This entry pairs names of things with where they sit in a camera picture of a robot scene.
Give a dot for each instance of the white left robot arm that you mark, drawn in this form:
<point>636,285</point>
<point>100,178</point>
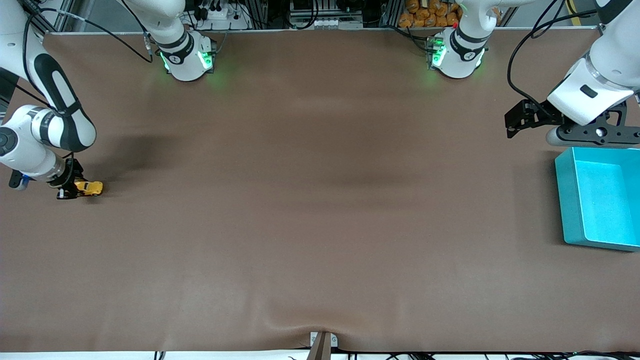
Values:
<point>462,55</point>

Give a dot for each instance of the heap of orange round items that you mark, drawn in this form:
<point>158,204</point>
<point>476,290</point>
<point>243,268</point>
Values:
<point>430,15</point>

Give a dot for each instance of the brown post with white bracket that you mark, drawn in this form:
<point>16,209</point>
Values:
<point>323,345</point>

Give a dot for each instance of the yellow beetle toy car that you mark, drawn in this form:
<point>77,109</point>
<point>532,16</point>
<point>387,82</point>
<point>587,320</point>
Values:
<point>92,188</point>

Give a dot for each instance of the teal plastic box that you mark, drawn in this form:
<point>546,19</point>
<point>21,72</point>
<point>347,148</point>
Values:
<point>600,200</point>

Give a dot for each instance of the white power strip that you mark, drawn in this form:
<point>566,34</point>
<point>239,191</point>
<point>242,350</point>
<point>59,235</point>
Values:
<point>220,12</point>

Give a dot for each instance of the aluminium rack with connectors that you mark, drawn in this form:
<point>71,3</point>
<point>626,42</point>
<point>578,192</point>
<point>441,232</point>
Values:
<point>325,15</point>

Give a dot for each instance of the aluminium frame post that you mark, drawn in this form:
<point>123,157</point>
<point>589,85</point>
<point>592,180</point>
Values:
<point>75,15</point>

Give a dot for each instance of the brown table mat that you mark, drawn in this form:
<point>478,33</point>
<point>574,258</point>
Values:
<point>320,200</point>

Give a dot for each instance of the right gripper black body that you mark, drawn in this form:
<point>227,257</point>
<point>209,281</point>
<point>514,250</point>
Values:
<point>72,176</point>

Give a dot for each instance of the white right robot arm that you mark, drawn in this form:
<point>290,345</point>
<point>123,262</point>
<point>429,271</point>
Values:
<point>30,150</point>

